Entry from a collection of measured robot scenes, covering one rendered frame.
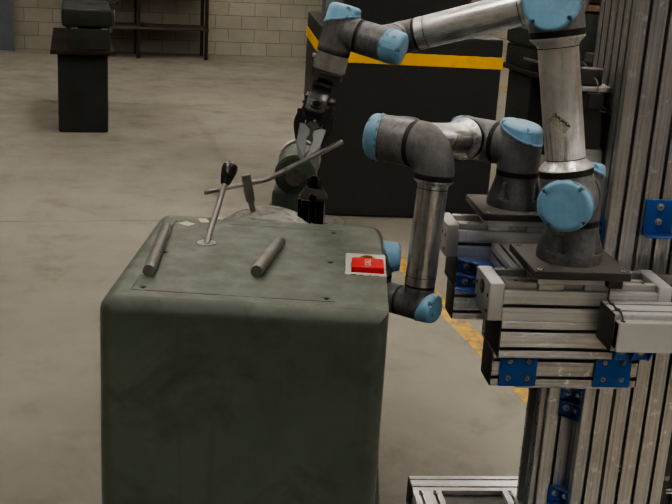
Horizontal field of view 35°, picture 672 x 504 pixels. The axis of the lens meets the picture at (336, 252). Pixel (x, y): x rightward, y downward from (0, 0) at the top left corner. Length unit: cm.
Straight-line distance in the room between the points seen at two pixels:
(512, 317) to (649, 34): 73
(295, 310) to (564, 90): 82
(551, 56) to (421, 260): 62
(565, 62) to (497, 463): 212
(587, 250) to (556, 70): 43
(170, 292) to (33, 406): 262
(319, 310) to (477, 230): 121
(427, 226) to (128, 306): 99
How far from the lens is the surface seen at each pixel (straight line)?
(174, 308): 175
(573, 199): 225
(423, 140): 252
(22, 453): 402
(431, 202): 253
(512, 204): 288
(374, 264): 195
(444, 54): 716
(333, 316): 173
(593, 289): 247
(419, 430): 422
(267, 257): 193
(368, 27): 236
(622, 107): 259
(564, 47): 224
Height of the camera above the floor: 184
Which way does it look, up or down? 17 degrees down
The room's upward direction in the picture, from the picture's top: 3 degrees clockwise
